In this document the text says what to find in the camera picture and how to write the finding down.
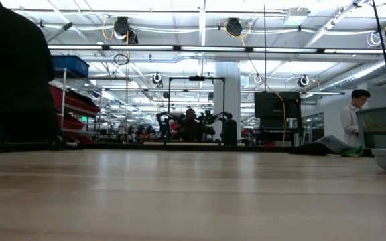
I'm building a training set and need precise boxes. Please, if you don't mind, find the person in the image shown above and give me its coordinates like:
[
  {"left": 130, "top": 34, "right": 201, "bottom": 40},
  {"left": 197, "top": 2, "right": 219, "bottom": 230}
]
[
  {"left": 178, "top": 107, "right": 216, "bottom": 143},
  {"left": 0, "top": 0, "right": 60, "bottom": 145},
  {"left": 340, "top": 89, "right": 371, "bottom": 147}
]

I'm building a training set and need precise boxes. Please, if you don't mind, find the black cylindrical container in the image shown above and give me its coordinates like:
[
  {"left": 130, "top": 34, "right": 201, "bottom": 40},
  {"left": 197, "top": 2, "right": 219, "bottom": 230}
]
[{"left": 223, "top": 119, "right": 239, "bottom": 147}]

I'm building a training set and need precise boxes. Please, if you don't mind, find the black cabinet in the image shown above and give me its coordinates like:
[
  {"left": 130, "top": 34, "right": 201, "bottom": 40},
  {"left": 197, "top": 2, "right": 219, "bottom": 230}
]
[{"left": 255, "top": 92, "right": 303, "bottom": 141}]

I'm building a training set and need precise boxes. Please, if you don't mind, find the metal rack with red bins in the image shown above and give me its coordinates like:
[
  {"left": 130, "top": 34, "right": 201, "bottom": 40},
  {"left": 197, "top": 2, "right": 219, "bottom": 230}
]
[{"left": 49, "top": 66, "right": 102, "bottom": 145}]

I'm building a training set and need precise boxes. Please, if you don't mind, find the blue plastic bin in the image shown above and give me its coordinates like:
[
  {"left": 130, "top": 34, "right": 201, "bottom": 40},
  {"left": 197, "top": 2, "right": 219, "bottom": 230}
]
[{"left": 51, "top": 55, "right": 90, "bottom": 78}]

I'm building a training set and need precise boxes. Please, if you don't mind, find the black grey work glove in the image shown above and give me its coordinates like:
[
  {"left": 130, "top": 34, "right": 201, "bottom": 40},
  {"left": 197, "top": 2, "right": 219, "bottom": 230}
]
[{"left": 289, "top": 135, "right": 365, "bottom": 158}]

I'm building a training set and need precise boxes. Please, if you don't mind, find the black gantry frame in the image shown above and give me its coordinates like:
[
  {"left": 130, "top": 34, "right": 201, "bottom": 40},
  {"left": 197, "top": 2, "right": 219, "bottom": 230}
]
[{"left": 168, "top": 76, "right": 227, "bottom": 143}]

